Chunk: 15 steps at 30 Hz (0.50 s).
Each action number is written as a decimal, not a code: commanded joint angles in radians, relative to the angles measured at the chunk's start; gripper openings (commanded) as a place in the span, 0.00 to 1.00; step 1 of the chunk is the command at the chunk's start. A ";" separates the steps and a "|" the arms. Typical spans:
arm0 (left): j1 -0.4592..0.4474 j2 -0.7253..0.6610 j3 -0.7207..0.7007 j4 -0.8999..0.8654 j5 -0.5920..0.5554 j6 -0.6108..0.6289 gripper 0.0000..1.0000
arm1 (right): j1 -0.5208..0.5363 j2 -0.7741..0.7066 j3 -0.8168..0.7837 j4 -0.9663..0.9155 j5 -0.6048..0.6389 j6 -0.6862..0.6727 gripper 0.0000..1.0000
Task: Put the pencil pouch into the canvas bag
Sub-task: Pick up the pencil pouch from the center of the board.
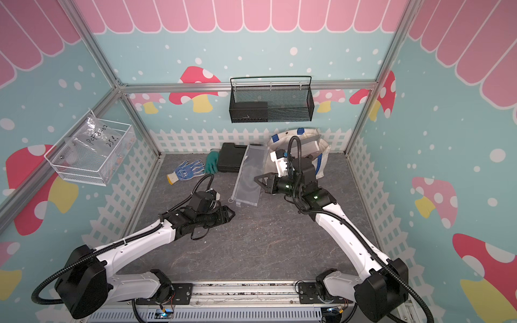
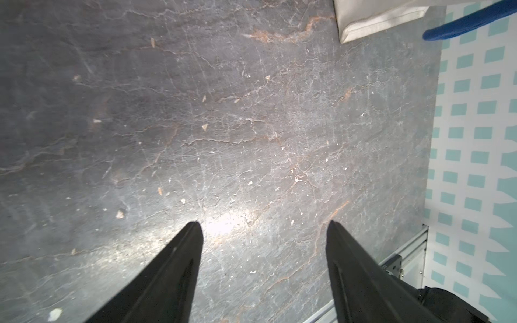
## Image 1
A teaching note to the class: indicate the blue white work glove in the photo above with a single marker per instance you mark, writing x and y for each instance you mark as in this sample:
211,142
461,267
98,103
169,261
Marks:
186,171

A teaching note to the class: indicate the cream canvas tote bag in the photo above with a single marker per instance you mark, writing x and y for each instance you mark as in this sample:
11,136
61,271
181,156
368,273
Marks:
313,146

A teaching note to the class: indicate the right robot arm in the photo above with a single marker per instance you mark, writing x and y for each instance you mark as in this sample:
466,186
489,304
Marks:
383,283

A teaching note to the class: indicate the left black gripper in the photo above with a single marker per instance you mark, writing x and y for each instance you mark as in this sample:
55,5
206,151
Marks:
222,217

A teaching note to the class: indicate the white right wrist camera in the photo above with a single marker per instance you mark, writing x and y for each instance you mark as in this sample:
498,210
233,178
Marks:
280,159

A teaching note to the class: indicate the dark grey mesh pouch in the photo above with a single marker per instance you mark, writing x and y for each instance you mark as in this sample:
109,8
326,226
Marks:
246,190

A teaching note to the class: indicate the black box in basket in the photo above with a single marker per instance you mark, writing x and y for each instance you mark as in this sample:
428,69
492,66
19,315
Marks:
241,112

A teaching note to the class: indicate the white wire wall basket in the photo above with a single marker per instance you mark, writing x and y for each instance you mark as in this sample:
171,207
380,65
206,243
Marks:
102,176

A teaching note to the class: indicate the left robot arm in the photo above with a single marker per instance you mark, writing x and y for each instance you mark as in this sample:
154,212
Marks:
90,279

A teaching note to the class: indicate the clear plastic labelled bag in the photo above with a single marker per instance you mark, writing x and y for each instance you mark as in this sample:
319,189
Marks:
92,144

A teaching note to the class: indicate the black plastic tool case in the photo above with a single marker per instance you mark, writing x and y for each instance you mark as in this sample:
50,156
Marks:
230,157

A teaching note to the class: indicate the green rubber glove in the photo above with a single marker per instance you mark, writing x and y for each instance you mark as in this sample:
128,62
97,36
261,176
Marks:
211,165

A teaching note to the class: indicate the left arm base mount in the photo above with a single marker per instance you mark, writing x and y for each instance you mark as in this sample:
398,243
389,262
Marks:
174,295

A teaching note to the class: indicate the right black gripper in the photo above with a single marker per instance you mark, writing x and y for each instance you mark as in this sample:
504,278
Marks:
270,184

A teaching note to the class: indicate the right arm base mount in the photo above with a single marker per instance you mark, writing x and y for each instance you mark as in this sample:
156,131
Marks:
311,293

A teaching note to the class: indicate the black wire mesh basket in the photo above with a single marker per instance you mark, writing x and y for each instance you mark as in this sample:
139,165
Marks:
289,98

